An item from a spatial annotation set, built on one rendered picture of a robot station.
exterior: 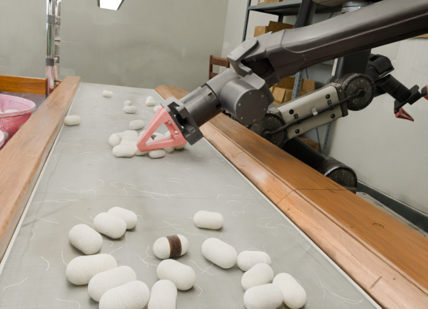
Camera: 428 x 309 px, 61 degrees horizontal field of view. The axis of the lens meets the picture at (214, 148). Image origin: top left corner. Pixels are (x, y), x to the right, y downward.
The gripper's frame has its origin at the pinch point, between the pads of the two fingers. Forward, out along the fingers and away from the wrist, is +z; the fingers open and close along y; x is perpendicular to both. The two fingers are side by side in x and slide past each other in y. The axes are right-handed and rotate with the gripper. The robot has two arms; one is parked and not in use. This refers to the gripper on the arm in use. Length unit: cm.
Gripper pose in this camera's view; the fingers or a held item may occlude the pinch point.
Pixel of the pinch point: (142, 145)
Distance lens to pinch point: 62.8
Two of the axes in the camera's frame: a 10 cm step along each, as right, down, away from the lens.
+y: 3.0, 2.6, -9.2
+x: 5.0, 7.8, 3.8
